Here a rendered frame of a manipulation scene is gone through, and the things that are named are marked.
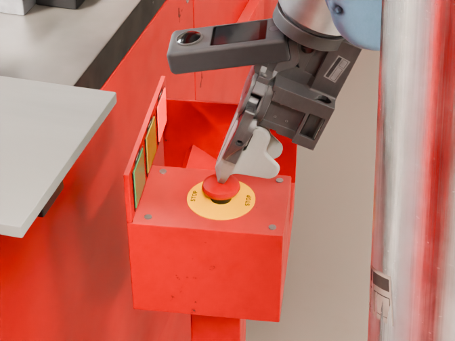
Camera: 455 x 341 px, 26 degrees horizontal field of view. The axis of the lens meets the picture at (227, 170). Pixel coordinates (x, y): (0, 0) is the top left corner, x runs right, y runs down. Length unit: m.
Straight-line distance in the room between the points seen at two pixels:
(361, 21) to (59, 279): 0.51
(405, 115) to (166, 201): 0.65
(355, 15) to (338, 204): 1.62
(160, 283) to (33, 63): 0.28
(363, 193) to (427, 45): 1.99
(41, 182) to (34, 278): 0.35
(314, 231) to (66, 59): 1.24
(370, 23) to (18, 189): 0.28
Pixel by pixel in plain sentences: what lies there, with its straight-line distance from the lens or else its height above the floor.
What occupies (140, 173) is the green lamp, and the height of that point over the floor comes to 0.81.
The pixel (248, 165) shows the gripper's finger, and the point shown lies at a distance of 0.98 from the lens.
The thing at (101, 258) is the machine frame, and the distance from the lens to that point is 1.23.
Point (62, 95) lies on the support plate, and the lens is 0.80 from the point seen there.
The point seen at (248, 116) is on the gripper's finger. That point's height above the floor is 0.91.
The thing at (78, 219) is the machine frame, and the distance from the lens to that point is 1.13.
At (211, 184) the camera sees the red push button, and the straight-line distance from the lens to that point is 1.02.
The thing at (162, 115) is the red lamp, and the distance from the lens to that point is 1.12.
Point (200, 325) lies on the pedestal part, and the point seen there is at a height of 0.58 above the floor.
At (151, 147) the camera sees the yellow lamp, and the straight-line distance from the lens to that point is 1.07.
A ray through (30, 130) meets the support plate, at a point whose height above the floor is 1.00.
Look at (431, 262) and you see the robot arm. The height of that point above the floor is 1.14.
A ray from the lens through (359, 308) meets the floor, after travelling 2.07.
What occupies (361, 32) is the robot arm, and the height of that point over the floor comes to 1.06.
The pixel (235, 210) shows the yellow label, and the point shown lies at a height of 0.78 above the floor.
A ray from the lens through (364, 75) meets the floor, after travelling 2.86.
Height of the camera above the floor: 1.40
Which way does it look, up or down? 35 degrees down
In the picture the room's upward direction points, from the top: straight up
